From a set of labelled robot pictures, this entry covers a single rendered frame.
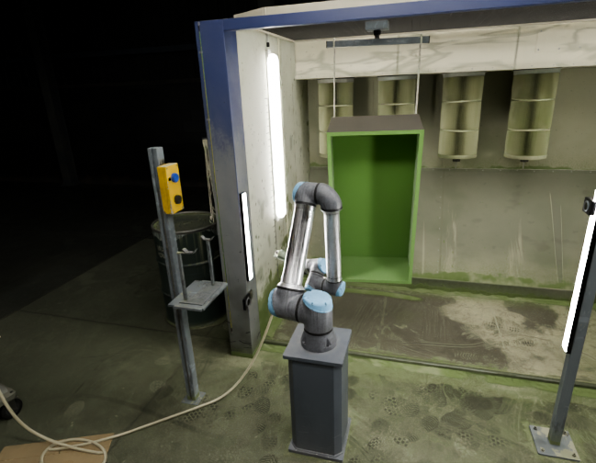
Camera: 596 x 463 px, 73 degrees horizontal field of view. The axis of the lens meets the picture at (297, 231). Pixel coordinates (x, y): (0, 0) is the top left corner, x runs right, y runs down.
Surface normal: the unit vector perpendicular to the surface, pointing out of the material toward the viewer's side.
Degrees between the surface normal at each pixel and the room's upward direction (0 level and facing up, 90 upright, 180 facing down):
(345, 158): 102
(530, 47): 90
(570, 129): 90
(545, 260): 57
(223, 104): 90
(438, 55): 90
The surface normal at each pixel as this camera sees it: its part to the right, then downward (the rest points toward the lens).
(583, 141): -0.27, 0.33
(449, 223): -0.25, -0.23
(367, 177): -0.16, 0.52
